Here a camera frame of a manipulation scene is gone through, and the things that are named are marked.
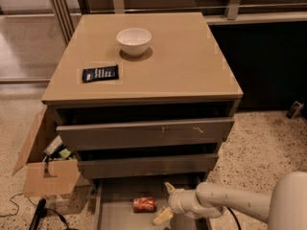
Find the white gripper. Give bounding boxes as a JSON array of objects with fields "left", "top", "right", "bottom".
[{"left": 153, "top": 182, "right": 200, "bottom": 225}]

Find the red coke can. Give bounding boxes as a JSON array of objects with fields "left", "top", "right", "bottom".
[{"left": 132, "top": 196, "right": 157, "bottom": 213}]

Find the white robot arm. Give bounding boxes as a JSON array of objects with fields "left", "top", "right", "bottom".
[{"left": 153, "top": 172, "right": 307, "bottom": 230}]

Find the open bottom grey drawer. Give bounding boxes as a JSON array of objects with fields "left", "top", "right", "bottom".
[{"left": 93, "top": 174, "right": 211, "bottom": 230}]

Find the middle grey drawer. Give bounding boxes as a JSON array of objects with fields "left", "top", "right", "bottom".
[{"left": 78, "top": 153, "right": 219, "bottom": 179}]

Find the top grey drawer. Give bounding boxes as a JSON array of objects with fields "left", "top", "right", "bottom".
[{"left": 57, "top": 118, "right": 234, "bottom": 150}]

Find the tan drawer cabinet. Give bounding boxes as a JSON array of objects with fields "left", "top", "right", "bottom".
[{"left": 40, "top": 11, "right": 244, "bottom": 230}]

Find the green packet in box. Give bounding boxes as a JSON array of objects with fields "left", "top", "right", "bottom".
[{"left": 59, "top": 149, "right": 71, "bottom": 159}]

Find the grey packet in box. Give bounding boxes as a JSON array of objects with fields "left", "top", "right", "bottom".
[{"left": 44, "top": 135, "right": 63, "bottom": 156}]

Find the black power strip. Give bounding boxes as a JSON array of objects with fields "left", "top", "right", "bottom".
[{"left": 29, "top": 198, "right": 47, "bottom": 230}]

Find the brown cardboard box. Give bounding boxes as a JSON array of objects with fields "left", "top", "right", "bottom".
[{"left": 12, "top": 106, "right": 81, "bottom": 197}]

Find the black snack packet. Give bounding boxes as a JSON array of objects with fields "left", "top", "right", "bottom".
[{"left": 82, "top": 65, "right": 119, "bottom": 83}]

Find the small grey floor device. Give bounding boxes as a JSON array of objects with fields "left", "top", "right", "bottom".
[{"left": 286, "top": 101, "right": 303, "bottom": 119}]

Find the white ceramic bowl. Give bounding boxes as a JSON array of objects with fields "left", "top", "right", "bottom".
[{"left": 116, "top": 28, "right": 152, "bottom": 57}]

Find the thick black floor cable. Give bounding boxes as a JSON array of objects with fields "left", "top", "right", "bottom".
[{"left": 224, "top": 206, "right": 243, "bottom": 230}]

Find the thin black floor cable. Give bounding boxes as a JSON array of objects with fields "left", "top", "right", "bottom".
[{"left": 0, "top": 193, "right": 38, "bottom": 219}]

